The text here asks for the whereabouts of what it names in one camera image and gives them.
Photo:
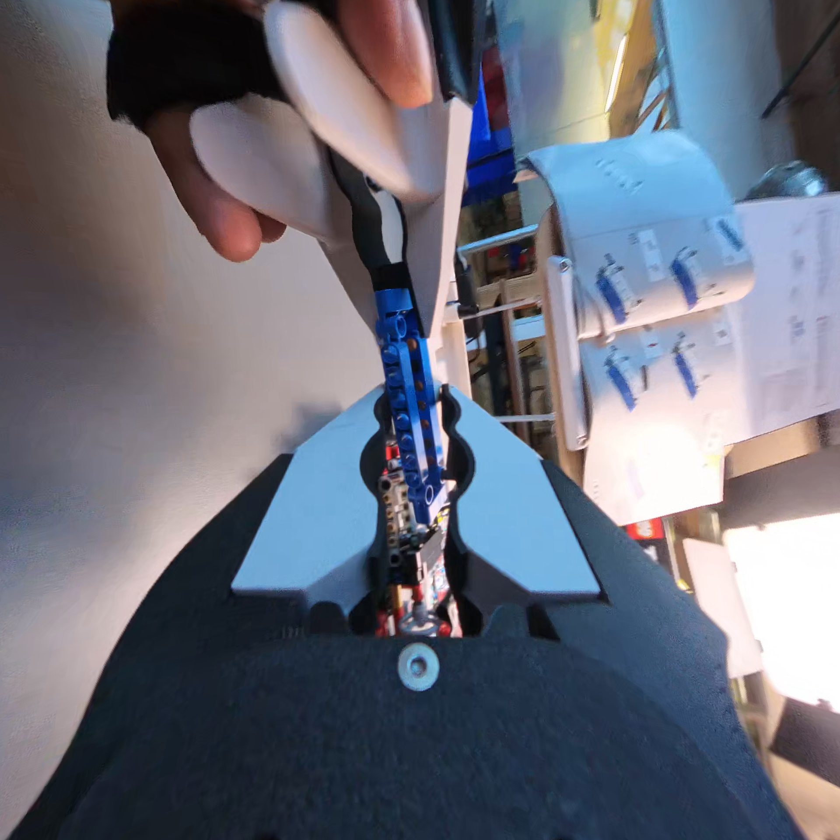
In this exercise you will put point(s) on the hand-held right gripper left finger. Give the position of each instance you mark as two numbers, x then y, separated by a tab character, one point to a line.
308	525

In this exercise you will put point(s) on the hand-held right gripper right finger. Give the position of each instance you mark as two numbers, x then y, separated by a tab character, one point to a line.
525	525

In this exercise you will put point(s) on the person's left hand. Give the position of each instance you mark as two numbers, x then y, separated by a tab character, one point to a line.
223	223

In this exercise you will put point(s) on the blue and white lego panel assembly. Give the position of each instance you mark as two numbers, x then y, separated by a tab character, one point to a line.
413	407

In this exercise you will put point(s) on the lego instruction booklet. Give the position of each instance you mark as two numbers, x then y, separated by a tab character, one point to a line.
623	197

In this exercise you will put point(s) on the printed white paper sheet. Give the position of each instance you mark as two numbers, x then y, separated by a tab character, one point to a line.
794	315

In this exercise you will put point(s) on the lego set box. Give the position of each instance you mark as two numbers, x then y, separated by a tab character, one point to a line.
649	535

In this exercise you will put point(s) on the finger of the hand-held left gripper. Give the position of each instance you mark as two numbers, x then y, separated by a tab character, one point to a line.
439	229
358	262

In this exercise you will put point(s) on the partly built lego car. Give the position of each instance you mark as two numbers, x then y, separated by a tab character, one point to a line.
403	564

